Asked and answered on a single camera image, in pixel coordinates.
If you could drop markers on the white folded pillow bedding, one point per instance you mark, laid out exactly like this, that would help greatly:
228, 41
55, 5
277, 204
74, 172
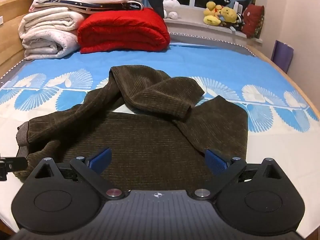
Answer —
88, 6

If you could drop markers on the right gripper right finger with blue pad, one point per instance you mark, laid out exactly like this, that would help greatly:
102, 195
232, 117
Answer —
225, 172

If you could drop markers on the wooden bed headboard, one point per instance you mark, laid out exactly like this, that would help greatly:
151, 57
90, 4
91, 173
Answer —
11, 48

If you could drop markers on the white folded quilt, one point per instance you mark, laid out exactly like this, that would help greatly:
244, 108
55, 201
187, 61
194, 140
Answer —
50, 33

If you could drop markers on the red folded blanket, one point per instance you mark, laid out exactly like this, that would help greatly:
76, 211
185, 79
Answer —
123, 30

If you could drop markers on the brown corduroy pants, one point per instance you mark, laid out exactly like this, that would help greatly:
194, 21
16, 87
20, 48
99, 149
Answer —
155, 125

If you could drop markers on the yellow plush toys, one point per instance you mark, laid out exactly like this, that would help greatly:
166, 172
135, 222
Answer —
217, 15

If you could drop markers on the dark red cushion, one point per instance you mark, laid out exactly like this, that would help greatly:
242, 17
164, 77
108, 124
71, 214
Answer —
253, 19

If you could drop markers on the purple paper bag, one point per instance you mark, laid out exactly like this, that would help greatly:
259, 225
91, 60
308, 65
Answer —
282, 55

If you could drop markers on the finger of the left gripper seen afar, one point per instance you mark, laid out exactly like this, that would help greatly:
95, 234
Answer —
11, 164

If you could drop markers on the white plush toy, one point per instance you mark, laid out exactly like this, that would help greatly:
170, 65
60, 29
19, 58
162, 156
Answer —
171, 9

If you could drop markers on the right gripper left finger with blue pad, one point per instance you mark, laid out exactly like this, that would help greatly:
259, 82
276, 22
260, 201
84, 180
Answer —
90, 168

